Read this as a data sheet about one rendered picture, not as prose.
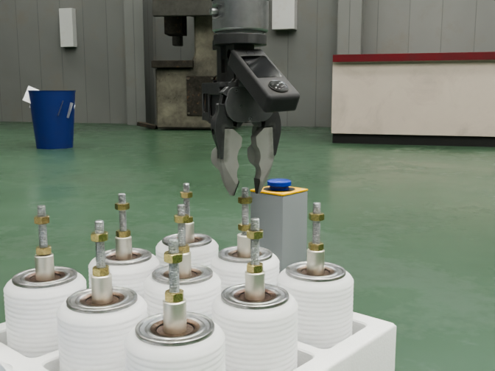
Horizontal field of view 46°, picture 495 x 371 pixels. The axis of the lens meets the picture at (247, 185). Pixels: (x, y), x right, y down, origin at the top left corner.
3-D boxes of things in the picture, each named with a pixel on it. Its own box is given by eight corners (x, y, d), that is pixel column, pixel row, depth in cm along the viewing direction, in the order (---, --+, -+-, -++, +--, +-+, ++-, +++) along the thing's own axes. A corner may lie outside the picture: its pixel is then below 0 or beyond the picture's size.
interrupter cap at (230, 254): (250, 269, 75) (250, 263, 75) (206, 258, 80) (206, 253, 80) (283, 255, 81) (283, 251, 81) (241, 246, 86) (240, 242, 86)
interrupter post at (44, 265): (40, 285, 69) (38, 258, 69) (32, 280, 71) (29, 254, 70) (59, 280, 71) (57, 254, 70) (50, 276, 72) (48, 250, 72)
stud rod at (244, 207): (250, 241, 80) (250, 188, 79) (244, 242, 80) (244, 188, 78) (246, 239, 81) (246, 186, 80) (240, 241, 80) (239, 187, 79)
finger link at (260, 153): (259, 183, 86) (251, 122, 84) (280, 189, 80) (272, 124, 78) (241, 188, 84) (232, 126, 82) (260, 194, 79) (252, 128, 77)
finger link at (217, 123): (237, 160, 79) (245, 96, 78) (243, 161, 77) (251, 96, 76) (205, 157, 76) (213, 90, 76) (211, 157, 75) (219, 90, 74)
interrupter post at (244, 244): (246, 260, 79) (246, 237, 79) (233, 258, 80) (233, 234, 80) (257, 257, 81) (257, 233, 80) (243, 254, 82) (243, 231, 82)
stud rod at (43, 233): (38, 266, 70) (34, 205, 69) (43, 264, 71) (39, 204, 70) (46, 267, 70) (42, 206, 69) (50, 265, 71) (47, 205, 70)
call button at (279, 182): (262, 192, 97) (262, 179, 97) (277, 189, 100) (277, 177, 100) (281, 194, 95) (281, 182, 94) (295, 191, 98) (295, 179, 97)
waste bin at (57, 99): (33, 151, 473) (29, 85, 465) (19, 147, 505) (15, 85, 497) (85, 147, 500) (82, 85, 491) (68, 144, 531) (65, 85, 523)
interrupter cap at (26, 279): (27, 295, 66) (26, 289, 65) (2, 280, 71) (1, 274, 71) (88, 280, 71) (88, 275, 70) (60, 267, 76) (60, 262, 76)
